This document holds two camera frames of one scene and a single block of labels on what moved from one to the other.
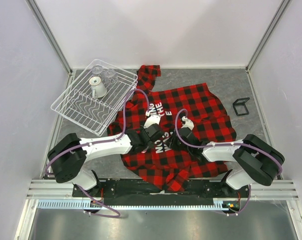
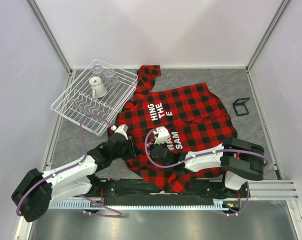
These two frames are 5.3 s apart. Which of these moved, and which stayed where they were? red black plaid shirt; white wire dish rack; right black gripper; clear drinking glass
Moved: right black gripper
Stayed: red black plaid shirt; clear drinking glass; white wire dish rack
